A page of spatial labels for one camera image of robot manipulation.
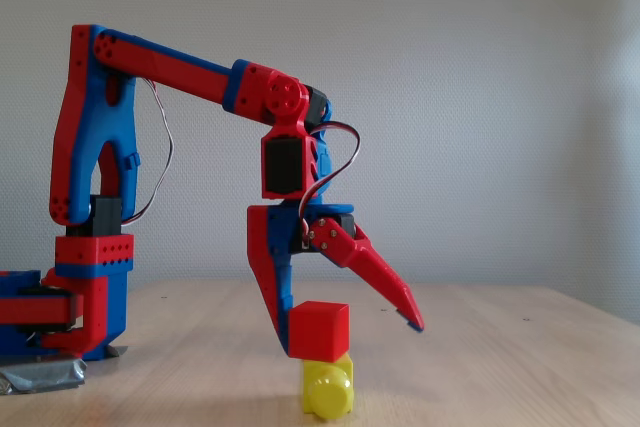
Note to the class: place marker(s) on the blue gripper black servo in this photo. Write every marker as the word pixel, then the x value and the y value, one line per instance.
pixel 278 236

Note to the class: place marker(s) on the red cube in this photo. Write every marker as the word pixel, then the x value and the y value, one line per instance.
pixel 317 332

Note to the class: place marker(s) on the yellow block with round stud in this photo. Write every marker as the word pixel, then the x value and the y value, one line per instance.
pixel 327 389

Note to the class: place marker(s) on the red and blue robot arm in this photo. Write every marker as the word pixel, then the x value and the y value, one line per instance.
pixel 165 64

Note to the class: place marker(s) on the grey duct tape piece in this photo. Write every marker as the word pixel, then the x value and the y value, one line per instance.
pixel 119 351
pixel 42 374

